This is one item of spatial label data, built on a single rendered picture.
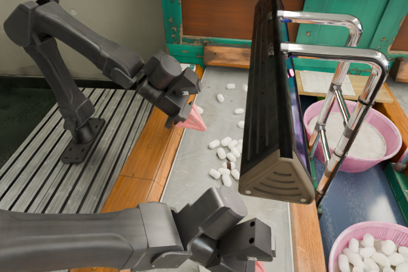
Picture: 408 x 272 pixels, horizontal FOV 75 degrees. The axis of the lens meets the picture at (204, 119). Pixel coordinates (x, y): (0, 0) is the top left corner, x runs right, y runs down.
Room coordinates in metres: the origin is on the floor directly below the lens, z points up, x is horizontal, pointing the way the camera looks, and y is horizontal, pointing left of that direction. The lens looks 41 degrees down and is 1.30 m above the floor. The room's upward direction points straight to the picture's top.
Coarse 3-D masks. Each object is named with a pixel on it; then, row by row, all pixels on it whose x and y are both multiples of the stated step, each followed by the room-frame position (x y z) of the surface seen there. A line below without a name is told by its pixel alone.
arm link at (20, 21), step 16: (48, 0) 0.65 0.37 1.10; (16, 16) 0.58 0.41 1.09; (32, 16) 0.58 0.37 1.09; (48, 16) 0.58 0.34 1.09; (64, 16) 0.60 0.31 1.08; (16, 32) 0.59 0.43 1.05; (48, 32) 0.58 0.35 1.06; (64, 32) 0.57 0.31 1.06; (80, 32) 0.58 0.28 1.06; (80, 48) 0.57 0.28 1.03; (96, 48) 0.55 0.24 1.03; (112, 48) 0.57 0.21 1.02; (128, 48) 0.60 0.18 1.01; (96, 64) 0.55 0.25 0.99; (112, 64) 0.53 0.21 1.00; (128, 64) 0.54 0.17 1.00; (112, 80) 0.54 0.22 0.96
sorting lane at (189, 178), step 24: (216, 72) 0.94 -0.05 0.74; (216, 96) 0.78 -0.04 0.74; (240, 96) 0.78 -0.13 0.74; (192, 120) 0.64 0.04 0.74; (216, 120) 0.64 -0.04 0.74; (240, 120) 0.64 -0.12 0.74; (192, 144) 0.54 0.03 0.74; (192, 168) 0.45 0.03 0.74; (216, 168) 0.45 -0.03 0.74; (168, 192) 0.37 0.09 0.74; (192, 192) 0.37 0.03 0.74; (264, 216) 0.31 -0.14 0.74; (288, 216) 0.31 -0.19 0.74; (288, 240) 0.26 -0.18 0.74; (192, 264) 0.21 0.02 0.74; (264, 264) 0.21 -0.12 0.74; (288, 264) 0.21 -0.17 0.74
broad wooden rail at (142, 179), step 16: (192, 96) 0.76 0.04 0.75; (160, 112) 0.65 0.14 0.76; (144, 128) 0.58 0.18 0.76; (160, 128) 0.58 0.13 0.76; (176, 128) 0.58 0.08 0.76; (144, 144) 0.51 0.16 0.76; (160, 144) 0.51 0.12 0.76; (176, 144) 0.53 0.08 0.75; (128, 160) 0.45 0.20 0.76; (144, 160) 0.45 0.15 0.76; (160, 160) 0.46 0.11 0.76; (128, 176) 0.40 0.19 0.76; (144, 176) 0.40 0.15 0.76; (160, 176) 0.41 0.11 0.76; (112, 192) 0.36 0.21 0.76; (128, 192) 0.36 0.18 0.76; (144, 192) 0.36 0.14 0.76; (160, 192) 0.37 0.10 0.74; (112, 208) 0.32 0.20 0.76
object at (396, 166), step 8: (400, 160) 0.47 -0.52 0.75; (392, 168) 0.47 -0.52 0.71; (400, 168) 0.46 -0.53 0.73; (392, 176) 0.45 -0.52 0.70; (400, 176) 0.44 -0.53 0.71; (392, 184) 0.44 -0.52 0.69; (400, 184) 0.42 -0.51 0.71; (400, 192) 0.40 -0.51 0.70; (400, 200) 0.38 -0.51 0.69; (400, 208) 0.37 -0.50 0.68
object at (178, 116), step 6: (162, 96) 0.52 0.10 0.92; (186, 96) 0.56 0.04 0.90; (156, 102) 0.52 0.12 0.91; (186, 102) 0.54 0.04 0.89; (162, 108) 0.51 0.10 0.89; (168, 114) 0.51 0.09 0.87; (180, 114) 0.49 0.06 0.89; (168, 120) 0.50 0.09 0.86; (174, 120) 0.49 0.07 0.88; (168, 126) 0.49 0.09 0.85
